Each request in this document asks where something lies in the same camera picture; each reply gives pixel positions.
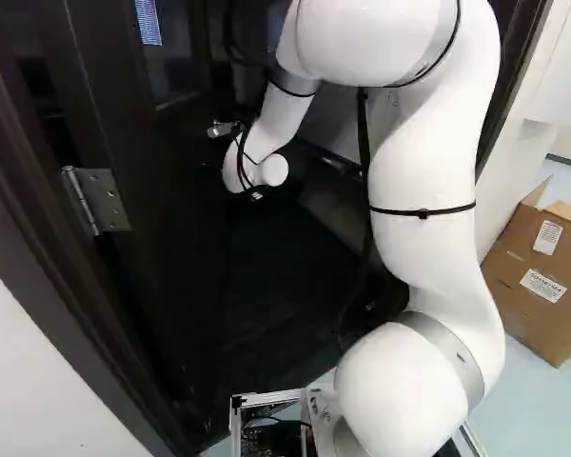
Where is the dark brown wooden door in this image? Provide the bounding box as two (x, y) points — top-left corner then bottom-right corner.
(9, 0), (391, 442)

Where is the brown cardboard box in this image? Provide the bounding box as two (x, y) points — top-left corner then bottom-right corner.
(481, 174), (571, 369)

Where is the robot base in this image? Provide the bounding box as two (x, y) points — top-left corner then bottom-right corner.
(228, 384), (487, 457)

